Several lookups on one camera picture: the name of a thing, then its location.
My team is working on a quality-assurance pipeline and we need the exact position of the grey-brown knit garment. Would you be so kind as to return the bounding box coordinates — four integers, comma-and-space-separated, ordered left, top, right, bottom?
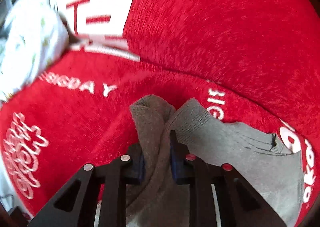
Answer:
126, 95, 303, 226

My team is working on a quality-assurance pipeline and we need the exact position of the red wedding blanket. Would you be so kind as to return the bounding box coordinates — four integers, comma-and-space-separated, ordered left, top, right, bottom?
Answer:
1, 0, 319, 226

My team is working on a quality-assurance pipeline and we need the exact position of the light blue floral quilt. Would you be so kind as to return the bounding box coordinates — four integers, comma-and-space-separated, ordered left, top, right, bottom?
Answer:
1, 0, 69, 102

